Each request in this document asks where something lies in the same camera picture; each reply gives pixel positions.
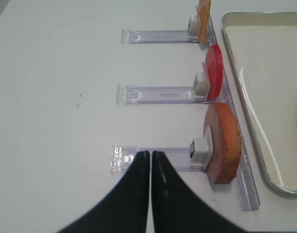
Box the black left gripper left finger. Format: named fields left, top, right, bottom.
left=60, top=151, right=149, bottom=233

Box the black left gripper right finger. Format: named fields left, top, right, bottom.
left=151, top=151, right=243, bottom=233

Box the white slider block tomato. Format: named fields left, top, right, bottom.
left=193, top=72, right=210, bottom=98

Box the standing tomato slice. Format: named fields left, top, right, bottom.
left=203, top=45, right=223, bottom=101

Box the white slider block cheese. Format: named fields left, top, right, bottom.
left=187, top=15, right=201, bottom=37

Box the standing cheese slice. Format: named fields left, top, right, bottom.
left=197, top=0, right=211, bottom=45

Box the white slider block bun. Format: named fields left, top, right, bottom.
left=189, top=138, right=210, bottom=165

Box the left clear acrylic rack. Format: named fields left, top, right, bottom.
left=116, top=21, right=260, bottom=211

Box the white metal tray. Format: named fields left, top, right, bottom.
left=222, top=12, right=297, bottom=195

